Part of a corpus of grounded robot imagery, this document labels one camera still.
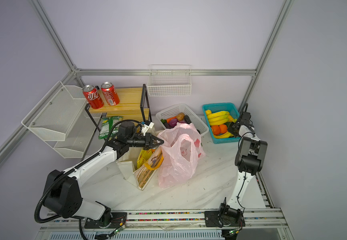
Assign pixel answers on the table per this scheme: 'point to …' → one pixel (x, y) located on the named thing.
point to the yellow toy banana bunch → (217, 118)
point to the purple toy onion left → (173, 122)
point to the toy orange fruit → (223, 128)
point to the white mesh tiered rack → (62, 119)
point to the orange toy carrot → (168, 120)
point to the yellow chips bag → (144, 156)
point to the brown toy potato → (180, 116)
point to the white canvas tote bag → (127, 164)
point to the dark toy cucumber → (187, 119)
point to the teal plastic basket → (226, 107)
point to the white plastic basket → (172, 111)
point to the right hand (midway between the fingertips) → (231, 127)
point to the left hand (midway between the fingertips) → (162, 142)
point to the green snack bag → (106, 125)
